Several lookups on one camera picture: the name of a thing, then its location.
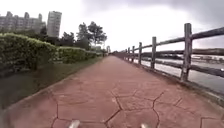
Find far shore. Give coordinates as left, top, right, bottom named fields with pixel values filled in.
left=150, top=48, right=224, bottom=64

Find green hedge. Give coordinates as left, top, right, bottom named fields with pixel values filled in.
left=0, top=32, right=105, bottom=75

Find wooden rail fence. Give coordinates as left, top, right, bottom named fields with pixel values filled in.
left=112, top=22, right=224, bottom=83

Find red stone-pattern path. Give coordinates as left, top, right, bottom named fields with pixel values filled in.
left=0, top=54, right=224, bottom=128

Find wide low building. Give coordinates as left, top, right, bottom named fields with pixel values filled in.
left=0, top=11, right=47, bottom=34

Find tall tower building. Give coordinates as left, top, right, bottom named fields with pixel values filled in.
left=46, top=10, right=63, bottom=38

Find grass strip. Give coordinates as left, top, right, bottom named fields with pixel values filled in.
left=0, top=56, right=104, bottom=110

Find group of trees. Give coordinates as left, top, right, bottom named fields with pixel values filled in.
left=39, top=21, right=108, bottom=51

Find water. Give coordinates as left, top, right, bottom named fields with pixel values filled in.
left=129, top=57, right=224, bottom=95

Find concrete kerb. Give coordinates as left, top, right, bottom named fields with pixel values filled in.
left=114, top=55, right=224, bottom=108

